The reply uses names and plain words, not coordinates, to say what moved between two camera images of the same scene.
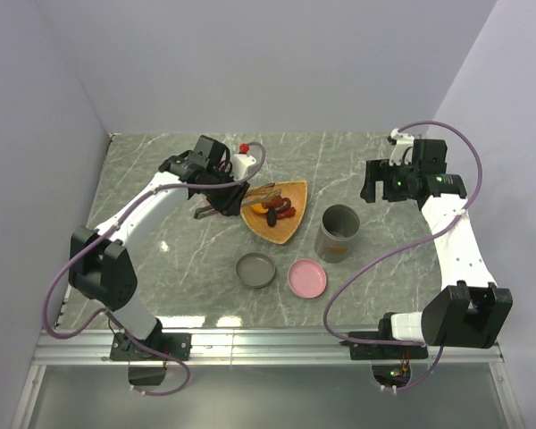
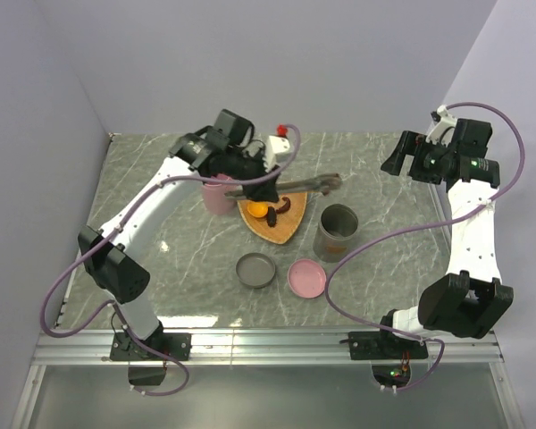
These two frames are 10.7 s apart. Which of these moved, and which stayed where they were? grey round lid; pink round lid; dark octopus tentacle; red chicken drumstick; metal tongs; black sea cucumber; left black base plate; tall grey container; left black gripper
Moved: metal tongs; left black gripper; red chicken drumstick
Stayed: dark octopus tentacle; left black base plate; tall grey container; black sea cucumber; pink round lid; grey round lid
